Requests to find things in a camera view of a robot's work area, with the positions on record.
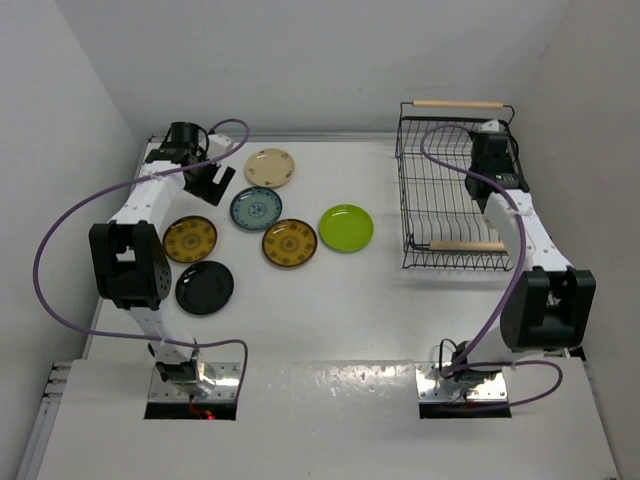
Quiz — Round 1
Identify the black plate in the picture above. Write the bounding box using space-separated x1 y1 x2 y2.
175 261 235 316

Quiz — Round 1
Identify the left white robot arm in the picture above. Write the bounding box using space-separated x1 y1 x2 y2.
89 122 234 398

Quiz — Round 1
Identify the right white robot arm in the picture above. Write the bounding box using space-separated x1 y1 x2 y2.
441 122 596 381

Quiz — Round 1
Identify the blue patterned plate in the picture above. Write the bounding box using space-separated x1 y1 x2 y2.
230 187 283 232

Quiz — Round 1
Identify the beige floral plate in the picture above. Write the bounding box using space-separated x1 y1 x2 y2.
244 148 296 188

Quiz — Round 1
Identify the left yellow patterned plate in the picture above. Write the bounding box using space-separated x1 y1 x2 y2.
162 215 218 264

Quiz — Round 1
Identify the yellow patterned plate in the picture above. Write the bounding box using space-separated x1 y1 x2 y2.
261 219 319 269
162 215 218 264

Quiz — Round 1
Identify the middle yellow patterned plate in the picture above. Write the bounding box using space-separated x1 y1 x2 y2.
261 219 319 269

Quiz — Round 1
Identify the lime green plate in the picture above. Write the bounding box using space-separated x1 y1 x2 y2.
318 204 375 253

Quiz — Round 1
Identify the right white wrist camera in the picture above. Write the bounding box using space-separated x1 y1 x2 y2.
477 119 506 133

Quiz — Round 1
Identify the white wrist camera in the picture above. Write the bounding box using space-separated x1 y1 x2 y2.
477 119 506 133
207 133 234 159

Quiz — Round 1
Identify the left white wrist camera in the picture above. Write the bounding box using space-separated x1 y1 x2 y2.
207 133 234 159

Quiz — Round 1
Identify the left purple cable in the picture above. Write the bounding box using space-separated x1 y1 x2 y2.
32 118 250 386

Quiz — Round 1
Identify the black wire dish rack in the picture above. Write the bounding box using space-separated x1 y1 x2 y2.
395 100 523 272

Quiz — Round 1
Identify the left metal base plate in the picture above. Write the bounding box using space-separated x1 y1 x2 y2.
147 362 240 403

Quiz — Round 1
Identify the metal base plate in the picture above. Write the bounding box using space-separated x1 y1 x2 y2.
414 362 508 404
147 362 240 403

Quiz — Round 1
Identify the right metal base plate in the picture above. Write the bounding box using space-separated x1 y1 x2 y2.
414 362 508 404

